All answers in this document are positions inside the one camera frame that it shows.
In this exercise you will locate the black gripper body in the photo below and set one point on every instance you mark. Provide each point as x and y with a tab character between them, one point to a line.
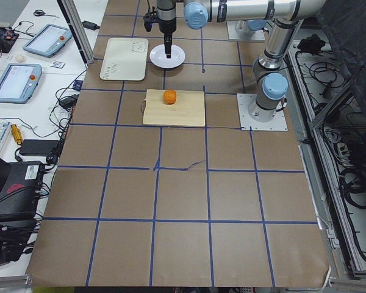
166	23

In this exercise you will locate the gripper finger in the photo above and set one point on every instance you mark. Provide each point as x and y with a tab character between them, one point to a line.
168	56
167	43

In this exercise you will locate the orange fruit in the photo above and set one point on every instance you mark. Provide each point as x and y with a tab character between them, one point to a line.
169	97

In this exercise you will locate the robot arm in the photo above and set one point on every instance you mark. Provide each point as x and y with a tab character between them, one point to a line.
287	16

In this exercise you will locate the cream bear tray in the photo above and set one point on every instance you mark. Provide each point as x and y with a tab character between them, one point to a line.
125	59

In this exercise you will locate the wooden cutting board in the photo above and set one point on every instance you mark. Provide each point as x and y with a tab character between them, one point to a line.
188	110

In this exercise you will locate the black power adapter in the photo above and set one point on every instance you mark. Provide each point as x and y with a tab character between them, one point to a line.
90	25

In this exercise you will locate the small printed card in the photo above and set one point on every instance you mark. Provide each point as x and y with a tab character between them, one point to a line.
57	64

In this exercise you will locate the upper teach pendant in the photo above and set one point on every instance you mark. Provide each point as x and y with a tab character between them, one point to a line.
49	41

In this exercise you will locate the teach pendant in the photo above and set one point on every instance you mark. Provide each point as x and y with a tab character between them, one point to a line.
18	82
49	41

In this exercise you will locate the black scissors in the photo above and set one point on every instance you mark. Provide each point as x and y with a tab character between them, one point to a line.
40	13

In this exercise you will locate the small white ball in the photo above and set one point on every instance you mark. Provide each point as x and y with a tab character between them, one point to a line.
20	58

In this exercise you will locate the lower teach pendant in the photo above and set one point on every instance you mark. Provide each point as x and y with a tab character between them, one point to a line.
18	82

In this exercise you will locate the black power brick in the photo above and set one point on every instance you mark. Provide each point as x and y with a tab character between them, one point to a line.
35	147

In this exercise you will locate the yellow brass tool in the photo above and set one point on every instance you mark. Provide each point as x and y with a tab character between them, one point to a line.
16	133

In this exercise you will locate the black computer box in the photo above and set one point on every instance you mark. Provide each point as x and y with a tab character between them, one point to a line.
20	183

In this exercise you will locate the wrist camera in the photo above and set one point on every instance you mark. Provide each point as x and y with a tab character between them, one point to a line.
148	21

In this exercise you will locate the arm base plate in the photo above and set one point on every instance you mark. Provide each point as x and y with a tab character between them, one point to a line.
253	118
246	30

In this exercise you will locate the aluminium frame post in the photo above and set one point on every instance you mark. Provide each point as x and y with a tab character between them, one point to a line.
72	18

